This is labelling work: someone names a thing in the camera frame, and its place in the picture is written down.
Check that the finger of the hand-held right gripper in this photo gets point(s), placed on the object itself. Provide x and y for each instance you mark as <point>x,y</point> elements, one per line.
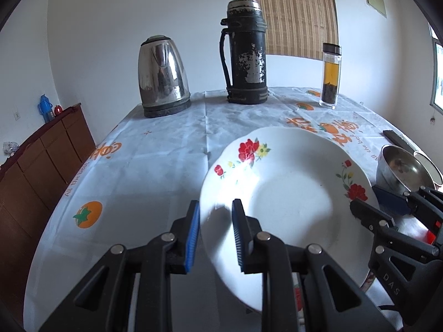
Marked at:
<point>370,214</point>
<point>391,202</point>

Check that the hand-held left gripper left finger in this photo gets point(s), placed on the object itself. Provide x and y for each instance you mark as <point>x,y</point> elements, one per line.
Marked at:
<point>192,235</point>

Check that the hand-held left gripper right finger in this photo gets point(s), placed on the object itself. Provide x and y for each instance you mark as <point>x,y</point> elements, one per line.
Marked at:
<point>238,235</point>

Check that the stainless steel bowl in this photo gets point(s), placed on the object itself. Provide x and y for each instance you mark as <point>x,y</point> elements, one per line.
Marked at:
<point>401,169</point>

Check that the pink floral rimmed plate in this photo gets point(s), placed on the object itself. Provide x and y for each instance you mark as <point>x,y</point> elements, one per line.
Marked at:
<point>368,280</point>

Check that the white enamel bowl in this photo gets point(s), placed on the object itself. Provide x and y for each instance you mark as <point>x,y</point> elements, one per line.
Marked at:
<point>431,167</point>

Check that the white plate with red flowers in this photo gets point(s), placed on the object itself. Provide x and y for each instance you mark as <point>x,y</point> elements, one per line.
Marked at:
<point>294,207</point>

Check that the black smartphone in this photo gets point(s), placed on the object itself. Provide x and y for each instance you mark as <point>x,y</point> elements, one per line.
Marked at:
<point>398,140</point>

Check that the printed white tablecloth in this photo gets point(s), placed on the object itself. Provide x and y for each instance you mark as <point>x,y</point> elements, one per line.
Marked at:
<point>145,166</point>

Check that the clear tea bottle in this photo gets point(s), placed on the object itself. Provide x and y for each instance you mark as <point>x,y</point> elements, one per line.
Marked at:
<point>330,76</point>

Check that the stainless steel electric kettle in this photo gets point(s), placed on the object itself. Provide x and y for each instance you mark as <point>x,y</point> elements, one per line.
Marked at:
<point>162,76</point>

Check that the brown wooden sideboard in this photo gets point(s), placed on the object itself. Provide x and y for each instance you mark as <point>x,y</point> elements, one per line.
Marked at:
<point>38,169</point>

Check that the worn black thermos flask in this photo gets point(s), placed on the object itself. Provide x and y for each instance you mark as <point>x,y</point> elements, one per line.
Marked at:
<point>245,55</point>

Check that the small red ornament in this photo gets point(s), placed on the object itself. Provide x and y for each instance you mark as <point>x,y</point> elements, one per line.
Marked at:
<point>58,110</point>

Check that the blue thermos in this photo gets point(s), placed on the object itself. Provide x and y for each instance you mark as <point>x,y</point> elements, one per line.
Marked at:
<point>45,108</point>

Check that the crumpled clear plastic bag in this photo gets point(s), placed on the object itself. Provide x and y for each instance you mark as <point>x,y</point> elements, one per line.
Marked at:
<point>9,147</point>

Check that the bamboo window blind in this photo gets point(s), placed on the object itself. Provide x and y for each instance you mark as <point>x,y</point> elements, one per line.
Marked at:
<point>290,13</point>

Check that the window with grey frame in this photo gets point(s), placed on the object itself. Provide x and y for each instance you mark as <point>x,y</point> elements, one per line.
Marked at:
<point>436,72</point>

